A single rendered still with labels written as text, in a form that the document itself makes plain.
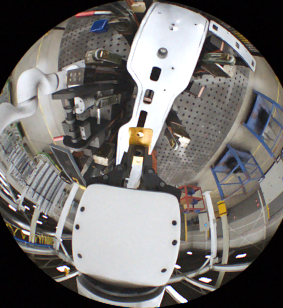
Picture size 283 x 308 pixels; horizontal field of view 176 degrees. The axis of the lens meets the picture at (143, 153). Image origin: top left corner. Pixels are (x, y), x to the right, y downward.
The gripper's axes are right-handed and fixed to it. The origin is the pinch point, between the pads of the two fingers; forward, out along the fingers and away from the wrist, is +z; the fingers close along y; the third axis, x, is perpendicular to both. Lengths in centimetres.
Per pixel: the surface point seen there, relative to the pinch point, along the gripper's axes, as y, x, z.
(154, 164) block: 11, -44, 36
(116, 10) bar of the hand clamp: -9.6, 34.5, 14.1
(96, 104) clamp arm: -14.3, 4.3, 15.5
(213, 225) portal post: 290, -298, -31
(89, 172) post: -42, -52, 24
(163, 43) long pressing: 3.1, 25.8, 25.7
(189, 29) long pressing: 11.5, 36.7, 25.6
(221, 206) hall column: 555, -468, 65
